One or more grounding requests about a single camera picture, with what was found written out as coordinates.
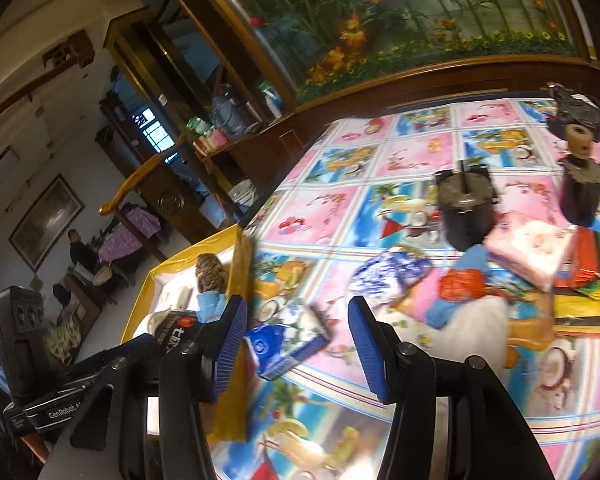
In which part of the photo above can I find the white soft cloth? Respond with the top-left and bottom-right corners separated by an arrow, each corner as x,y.
441,294 -> 512,369

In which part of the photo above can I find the pink plastic container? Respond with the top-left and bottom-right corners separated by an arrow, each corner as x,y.
191,116 -> 232,157

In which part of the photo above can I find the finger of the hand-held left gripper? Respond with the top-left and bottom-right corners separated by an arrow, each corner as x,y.
61,333 -> 164,382

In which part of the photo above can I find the small red plastic bag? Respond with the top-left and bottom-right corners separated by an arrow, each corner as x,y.
439,268 -> 489,307

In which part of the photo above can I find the black machine part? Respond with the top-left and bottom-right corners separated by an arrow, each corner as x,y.
546,81 -> 600,142

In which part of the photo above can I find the black motor with shaft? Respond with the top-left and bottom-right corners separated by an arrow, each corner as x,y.
433,159 -> 499,252

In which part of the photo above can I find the wooden framed aquarium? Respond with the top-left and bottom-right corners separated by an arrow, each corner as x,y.
145,0 -> 593,111

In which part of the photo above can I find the framed wall painting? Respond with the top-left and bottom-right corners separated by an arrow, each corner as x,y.
8,173 -> 87,274

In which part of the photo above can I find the blue knitted cloth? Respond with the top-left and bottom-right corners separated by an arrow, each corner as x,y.
196,291 -> 234,324

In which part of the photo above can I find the pink tissue pack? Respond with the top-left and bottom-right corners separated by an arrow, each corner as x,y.
481,209 -> 579,292

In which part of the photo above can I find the blue tissue packet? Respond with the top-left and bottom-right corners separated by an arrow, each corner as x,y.
244,304 -> 332,382

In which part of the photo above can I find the wooden chair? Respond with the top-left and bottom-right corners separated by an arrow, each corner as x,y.
99,134 -> 192,262

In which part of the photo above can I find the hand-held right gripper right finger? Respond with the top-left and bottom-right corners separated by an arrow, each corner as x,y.
346,295 -> 557,480

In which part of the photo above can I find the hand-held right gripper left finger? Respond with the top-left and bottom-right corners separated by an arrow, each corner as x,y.
69,294 -> 249,480

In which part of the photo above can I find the black motor with tan wheel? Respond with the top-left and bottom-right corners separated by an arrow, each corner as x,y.
556,124 -> 600,229

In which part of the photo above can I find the blue white patterned packet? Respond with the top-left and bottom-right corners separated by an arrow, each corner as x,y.
351,246 -> 432,302

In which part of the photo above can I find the yellow box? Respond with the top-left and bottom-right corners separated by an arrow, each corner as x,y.
119,224 -> 254,444

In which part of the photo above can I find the black crab print packet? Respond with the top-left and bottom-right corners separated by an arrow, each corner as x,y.
151,309 -> 207,357

